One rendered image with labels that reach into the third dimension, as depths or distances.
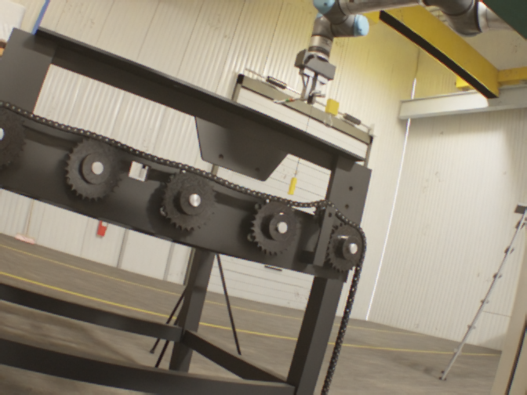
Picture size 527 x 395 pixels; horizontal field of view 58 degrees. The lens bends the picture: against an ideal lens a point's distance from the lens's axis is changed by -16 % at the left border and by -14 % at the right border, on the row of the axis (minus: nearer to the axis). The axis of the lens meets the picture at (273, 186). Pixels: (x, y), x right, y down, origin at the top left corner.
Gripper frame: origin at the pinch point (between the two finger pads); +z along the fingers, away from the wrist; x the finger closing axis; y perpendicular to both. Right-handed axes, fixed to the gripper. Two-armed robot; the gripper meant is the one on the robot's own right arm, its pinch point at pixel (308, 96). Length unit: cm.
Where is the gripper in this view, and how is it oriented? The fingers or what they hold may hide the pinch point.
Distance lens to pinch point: 170.3
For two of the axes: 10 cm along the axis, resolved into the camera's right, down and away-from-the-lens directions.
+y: 5.5, 0.0, -8.3
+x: 8.0, 2.8, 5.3
